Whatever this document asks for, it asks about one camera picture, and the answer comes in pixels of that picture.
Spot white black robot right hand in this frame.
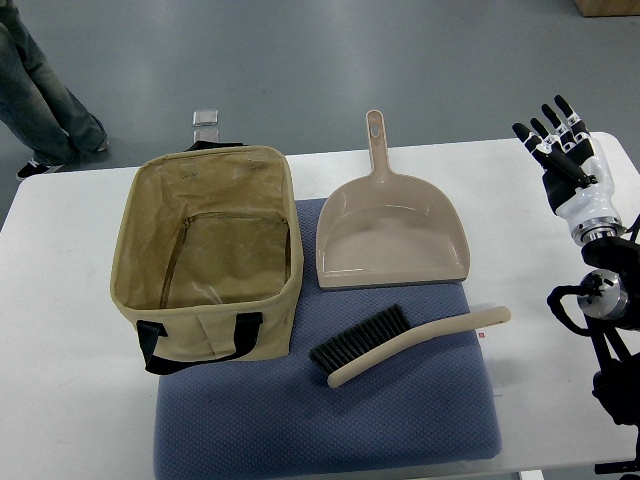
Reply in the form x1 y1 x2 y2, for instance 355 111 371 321
512 95 624 246

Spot pink hand broom black bristles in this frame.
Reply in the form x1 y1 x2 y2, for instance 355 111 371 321
309 304 511 388

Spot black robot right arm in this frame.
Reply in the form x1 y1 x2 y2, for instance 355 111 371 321
547 221 639 427

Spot cardboard box corner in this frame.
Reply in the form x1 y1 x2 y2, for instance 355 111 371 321
574 0 640 18

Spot pink plastic dustpan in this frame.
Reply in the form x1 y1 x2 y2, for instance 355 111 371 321
315 110 470 289

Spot clear floor plate lower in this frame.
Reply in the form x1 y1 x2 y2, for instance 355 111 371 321
193 127 219 143

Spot clear floor plate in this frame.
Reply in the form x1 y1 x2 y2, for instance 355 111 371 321
192 108 219 127
193 127 219 143

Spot blue quilted cushion mat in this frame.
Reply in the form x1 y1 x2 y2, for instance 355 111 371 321
154 199 502 479

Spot clear floor plate upper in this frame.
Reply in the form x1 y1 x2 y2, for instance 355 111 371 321
192 108 219 127

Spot person in jeans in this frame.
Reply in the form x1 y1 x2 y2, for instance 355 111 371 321
1 1 108 180

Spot yellow fabric bag black handles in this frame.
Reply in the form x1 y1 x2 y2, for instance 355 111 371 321
110 146 304 375

